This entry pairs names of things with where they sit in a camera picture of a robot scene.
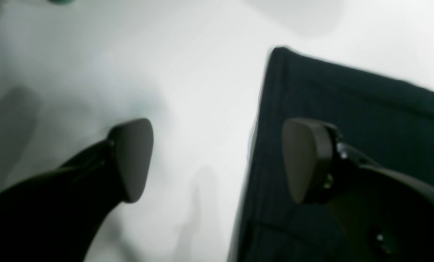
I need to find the black T-shirt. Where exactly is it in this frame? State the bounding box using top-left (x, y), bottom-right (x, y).
top-left (231, 47), bottom-right (434, 262)

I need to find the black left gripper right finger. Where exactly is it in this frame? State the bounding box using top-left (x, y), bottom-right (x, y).
top-left (282, 118), bottom-right (434, 262)

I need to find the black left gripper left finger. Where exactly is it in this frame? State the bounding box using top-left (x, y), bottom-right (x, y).
top-left (0, 118), bottom-right (154, 262)

